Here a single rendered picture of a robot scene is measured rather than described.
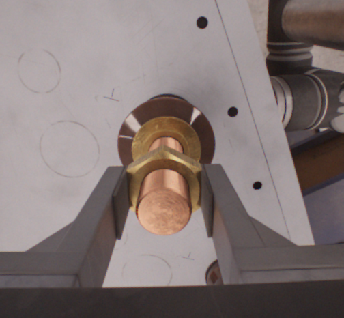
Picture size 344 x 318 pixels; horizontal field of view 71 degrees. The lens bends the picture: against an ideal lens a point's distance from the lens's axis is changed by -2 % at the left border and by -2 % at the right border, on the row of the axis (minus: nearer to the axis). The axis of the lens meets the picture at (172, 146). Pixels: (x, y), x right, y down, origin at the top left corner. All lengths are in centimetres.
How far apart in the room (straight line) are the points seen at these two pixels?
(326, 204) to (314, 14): 77
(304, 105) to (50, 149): 41
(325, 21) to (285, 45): 19
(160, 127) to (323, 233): 103
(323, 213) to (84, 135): 97
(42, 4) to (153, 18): 13
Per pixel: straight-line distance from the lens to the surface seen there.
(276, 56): 66
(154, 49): 32
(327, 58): 198
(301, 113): 48
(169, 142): 20
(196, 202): 16
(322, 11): 48
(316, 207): 110
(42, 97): 36
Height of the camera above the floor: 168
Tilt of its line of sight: 73 degrees down
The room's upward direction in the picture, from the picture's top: 178 degrees clockwise
